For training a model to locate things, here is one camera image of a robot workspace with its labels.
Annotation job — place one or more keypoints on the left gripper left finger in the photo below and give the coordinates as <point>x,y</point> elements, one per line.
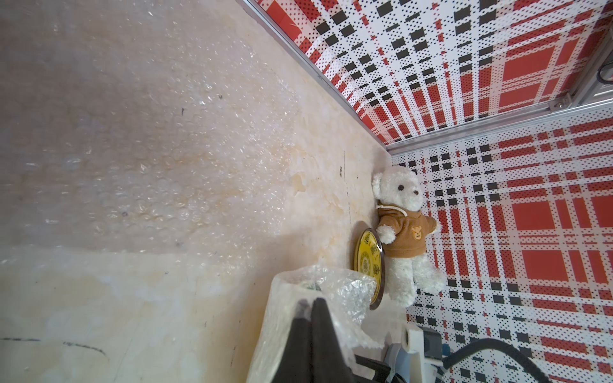
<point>295,365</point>

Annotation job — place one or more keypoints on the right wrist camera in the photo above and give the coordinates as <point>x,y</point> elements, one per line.
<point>416,356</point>

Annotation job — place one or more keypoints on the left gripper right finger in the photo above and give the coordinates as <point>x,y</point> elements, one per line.
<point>327,360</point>

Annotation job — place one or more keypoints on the white teddy bear brown shirt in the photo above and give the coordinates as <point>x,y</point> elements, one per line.
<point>403,230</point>

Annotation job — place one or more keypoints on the yellow patterned plate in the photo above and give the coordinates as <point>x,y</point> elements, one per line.
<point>369,260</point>

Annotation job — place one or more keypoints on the bubble wrap around yellow plate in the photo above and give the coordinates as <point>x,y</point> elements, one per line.
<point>148,127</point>

